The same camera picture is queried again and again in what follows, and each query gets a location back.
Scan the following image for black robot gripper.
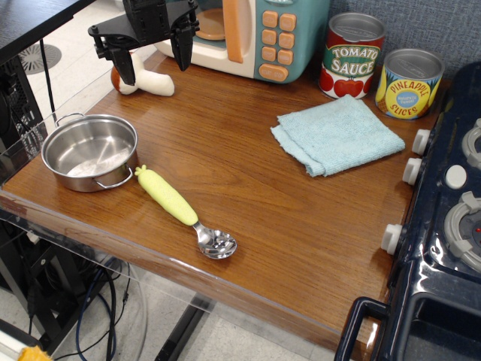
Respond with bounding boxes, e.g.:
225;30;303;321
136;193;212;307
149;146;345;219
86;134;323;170
88;1;199;86

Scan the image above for round stainless steel pot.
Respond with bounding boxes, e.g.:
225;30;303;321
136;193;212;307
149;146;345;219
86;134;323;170
41;113;138;193

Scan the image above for light blue folded cloth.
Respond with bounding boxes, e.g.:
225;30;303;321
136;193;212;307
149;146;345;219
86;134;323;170
271;96;405;177

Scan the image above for plush toy mushroom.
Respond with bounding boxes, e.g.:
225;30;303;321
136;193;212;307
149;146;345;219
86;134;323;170
110;53;175;96

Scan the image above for teal toy microwave oven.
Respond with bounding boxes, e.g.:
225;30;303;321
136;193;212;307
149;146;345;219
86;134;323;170
151;0;331;84

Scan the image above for black side desk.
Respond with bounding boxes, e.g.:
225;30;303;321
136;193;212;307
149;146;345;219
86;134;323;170
1;0;93;65

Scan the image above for tomato sauce can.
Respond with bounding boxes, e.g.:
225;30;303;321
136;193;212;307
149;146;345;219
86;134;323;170
319;12;386;99

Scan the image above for pineapple slices can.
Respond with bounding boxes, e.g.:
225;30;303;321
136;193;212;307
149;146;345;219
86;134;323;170
375;48;445;120

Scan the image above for white stove knob rear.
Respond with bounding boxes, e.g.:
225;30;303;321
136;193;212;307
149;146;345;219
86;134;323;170
411;129;431;156

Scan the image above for white stove knob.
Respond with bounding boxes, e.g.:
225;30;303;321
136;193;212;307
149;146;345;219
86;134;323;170
411;129;431;156
381;224;403;256
402;158;422;186

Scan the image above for white stove knob middle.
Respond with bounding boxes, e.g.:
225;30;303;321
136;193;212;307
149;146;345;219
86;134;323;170
402;158;422;186

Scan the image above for white stove knob front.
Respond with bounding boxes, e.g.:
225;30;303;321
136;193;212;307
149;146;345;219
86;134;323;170
381;224;403;256

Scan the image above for dark blue toy stove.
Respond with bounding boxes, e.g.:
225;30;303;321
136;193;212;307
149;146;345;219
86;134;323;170
335;62;480;360

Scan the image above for spoon with yellow-green handle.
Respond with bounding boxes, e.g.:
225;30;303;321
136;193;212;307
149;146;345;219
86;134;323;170
135;165;237;259

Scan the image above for black cable under table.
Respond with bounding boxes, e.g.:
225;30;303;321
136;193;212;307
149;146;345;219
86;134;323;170
52;262;132;361

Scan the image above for blue cable under table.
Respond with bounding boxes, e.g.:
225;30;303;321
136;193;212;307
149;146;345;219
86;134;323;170
74;265;118;361

